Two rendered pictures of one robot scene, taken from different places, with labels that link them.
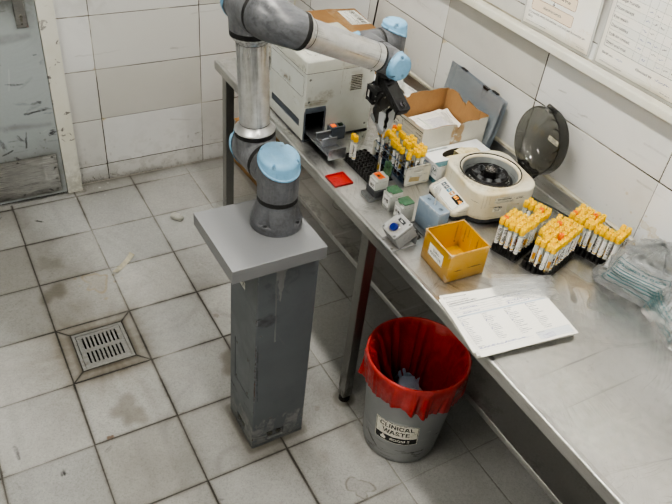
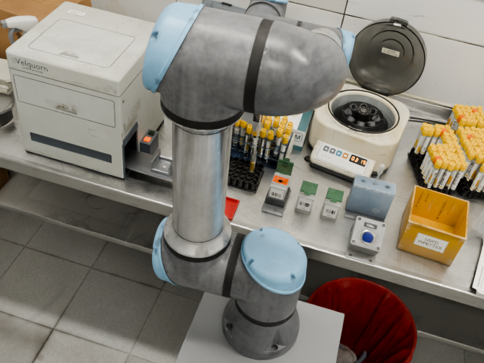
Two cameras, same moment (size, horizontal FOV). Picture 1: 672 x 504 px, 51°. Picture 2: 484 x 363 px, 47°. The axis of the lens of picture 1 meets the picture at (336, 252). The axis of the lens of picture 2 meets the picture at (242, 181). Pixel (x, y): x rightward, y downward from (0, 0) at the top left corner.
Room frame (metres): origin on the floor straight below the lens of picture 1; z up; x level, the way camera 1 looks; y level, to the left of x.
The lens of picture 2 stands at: (1.23, 0.68, 1.88)
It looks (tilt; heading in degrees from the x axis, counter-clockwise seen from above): 43 degrees down; 314
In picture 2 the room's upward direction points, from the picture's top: 9 degrees clockwise
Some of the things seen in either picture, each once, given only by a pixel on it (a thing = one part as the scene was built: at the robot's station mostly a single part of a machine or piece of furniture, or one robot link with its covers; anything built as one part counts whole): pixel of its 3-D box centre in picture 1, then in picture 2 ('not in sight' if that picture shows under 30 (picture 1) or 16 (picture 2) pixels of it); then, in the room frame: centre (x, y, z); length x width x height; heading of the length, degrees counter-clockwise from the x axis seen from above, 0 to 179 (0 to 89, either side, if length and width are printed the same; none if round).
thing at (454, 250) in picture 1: (454, 251); (432, 225); (1.57, -0.33, 0.93); 0.13 x 0.13 x 0.10; 31
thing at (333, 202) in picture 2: (403, 209); (332, 204); (1.76, -0.19, 0.91); 0.05 x 0.04 x 0.07; 124
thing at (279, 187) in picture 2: (378, 183); (279, 189); (1.87, -0.11, 0.92); 0.05 x 0.04 x 0.06; 123
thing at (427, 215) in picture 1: (431, 217); (369, 198); (1.71, -0.27, 0.92); 0.10 x 0.07 x 0.10; 36
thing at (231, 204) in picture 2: (339, 179); (222, 206); (1.93, 0.02, 0.88); 0.07 x 0.07 x 0.01; 34
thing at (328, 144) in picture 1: (322, 137); (155, 163); (2.11, 0.09, 0.92); 0.21 x 0.07 x 0.05; 34
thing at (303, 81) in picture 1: (322, 81); (99, 90); (2.32, 0.12, 1.03); 0.31 x 0.27 x 0.30; 34
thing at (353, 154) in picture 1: (369, 155); (230, 157); (2.02, -0.07, 0.93); 0.17 x 0.09 x 0.11; 34
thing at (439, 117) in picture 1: (433, 125); not in sight; (2.24, -0.29, 0.95); 0.29 x 0.25 x 0.15; 124
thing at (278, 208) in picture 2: (377, 190); (276, 196); (1.87, -0.11, 0.89); 0.09 x 0.05 x 0.04; 123
